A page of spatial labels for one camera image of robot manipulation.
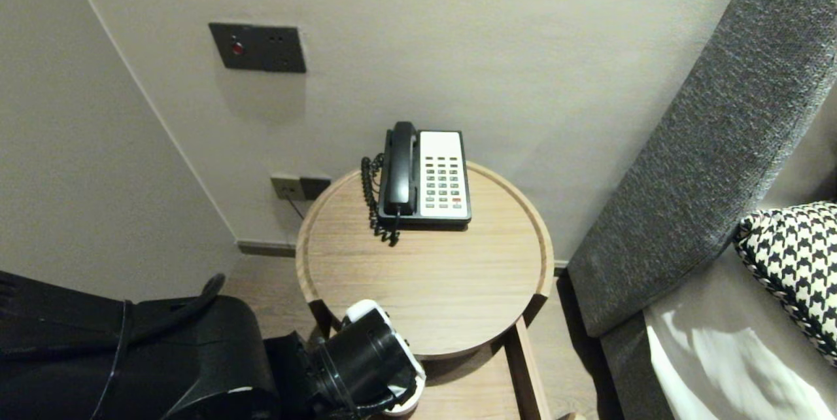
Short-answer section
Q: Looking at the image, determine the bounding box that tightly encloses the white round lidded device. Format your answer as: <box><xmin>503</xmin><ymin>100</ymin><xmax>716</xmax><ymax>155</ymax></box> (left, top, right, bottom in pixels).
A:
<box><xmin>383</xmin><ymin>394</ymin><xmax>420</xmax><ymax>418</ymax></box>

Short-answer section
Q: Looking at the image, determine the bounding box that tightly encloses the black white houndstooth pillow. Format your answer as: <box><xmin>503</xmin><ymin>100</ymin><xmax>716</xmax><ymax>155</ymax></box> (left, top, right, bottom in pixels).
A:
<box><xmin>732</xmin><ymin>201</ymin><xmax>837</xmax><ymax>368</ymax></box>

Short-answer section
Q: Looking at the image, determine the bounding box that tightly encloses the black and white desk telephone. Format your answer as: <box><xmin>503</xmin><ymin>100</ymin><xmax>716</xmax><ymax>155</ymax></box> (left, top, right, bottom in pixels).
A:
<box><xmin>377</xmin><ymin>130</ymin><xmax>473</xmax><ymax>231</ymax></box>

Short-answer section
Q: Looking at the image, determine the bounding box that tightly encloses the round wooden bedside table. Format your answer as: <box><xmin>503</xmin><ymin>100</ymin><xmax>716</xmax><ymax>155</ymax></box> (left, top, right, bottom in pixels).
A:
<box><xmin>296</xmin><ymin>160</ymin><xmax>555</xmax><ymax>362</ymax></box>

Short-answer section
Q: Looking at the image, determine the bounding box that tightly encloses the curved wooden table drawer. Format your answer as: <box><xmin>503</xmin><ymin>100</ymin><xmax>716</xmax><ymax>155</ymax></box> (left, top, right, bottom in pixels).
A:
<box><xmin>418</xmin><ymin>315</ymin><xmax>586</xmax><ymax>420</ymax></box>

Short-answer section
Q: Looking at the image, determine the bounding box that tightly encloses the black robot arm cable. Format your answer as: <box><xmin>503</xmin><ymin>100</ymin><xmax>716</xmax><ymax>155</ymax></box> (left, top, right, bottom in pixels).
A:
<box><xmin>128</xmin><ymin>274</ymin><xmax>226</xmax><ymax>342</ymax></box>

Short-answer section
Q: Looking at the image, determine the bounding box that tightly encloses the white bed sheet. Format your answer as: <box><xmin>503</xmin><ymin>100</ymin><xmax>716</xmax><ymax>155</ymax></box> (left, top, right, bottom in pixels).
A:
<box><xmin>644</xmin><ymin>247</ymin><xmax>837</xmax><ymax>420</ymax></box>

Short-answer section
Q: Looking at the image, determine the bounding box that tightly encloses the silver white wrist camera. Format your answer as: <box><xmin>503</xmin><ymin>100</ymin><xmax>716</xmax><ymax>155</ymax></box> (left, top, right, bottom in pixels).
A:
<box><xmin>343</xmin><ymin>300</ymin><xmax>427</xmax><ymax>408</ymax></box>

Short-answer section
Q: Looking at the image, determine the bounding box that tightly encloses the black telephone handset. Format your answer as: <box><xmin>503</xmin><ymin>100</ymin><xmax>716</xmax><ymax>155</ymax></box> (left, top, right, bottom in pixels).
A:
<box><xmin>384</xmin><ymin>121</ymin><xmax>419</xmax><ymax>217</ymax></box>

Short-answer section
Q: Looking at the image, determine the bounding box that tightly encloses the dark wall switch panel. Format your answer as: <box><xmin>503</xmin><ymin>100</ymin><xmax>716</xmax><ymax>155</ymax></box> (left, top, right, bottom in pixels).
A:
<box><xmin>209</xmin><ymin>22</ymin><xmax>307</xmax><ymax>74</ymax></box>

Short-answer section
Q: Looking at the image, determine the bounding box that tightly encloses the beige wall socket plate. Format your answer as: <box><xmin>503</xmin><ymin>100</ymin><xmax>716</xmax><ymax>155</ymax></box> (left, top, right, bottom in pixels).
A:
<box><xmin>271</xmin><ymin>175</ymin><xmax>306</xmax><ymax>201</ymax></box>

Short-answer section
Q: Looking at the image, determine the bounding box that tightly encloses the dark grey wall socket plate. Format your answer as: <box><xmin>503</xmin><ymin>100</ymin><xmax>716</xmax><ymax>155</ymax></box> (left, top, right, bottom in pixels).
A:
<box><xmin>301</xmin><ymin>176</ymin><xmax>332</xmax><ymax>200</ymax></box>

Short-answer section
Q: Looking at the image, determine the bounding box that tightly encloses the grey upholstered bed headboard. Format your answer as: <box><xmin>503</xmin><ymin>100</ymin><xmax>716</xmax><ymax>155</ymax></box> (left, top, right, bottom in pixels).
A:
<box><xmin>568</xmin><ymin>0</ymin><xmax>837</xmax><ymax>420</ymax></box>

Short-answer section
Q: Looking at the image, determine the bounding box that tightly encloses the black coiled telephone cord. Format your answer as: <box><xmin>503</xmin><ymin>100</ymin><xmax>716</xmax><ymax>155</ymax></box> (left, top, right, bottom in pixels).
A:
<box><xmin>362</xmin><ymin>154</ymin><xmax>401</xmax><ymax>247</ymax></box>

